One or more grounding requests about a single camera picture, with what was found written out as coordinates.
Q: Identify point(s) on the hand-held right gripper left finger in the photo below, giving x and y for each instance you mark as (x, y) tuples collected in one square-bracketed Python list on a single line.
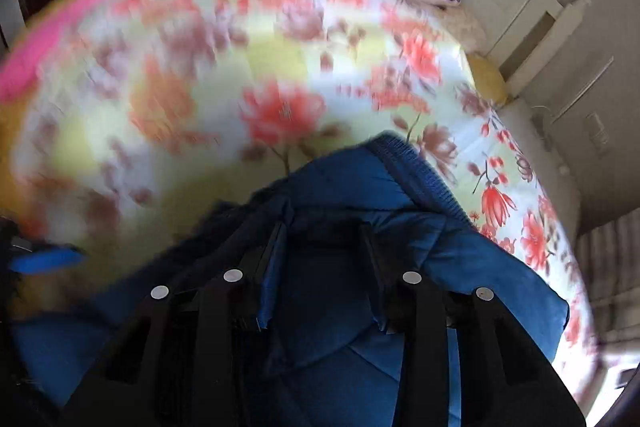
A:
[(265, 297)]

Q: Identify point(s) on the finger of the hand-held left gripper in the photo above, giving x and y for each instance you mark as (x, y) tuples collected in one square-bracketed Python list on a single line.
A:
[(45, 259)]

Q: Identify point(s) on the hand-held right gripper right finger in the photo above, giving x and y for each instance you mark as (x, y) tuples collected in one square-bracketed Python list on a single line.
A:
[(385, 307)]

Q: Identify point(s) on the blue puffer jacket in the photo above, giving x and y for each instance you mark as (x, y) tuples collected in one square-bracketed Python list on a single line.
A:
[(360, 177)]

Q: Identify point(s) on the pink cloth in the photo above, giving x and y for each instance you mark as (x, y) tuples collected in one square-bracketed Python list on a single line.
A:
[(35, 57)]

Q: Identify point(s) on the striped curtain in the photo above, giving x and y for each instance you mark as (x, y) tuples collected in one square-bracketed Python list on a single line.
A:
[(610, 267)]

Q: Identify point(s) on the floral bed sheet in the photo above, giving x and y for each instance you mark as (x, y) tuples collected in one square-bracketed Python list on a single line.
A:
[(225, 72)]

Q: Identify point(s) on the yellow mattress pad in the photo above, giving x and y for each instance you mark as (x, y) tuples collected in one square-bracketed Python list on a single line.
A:
[(489, 79)]

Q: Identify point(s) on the beige pillow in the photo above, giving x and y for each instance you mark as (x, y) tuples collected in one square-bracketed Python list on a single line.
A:
[(466, 27)]

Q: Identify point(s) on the wall socket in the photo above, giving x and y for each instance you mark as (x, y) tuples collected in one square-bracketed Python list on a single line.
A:
[(598, 133)]

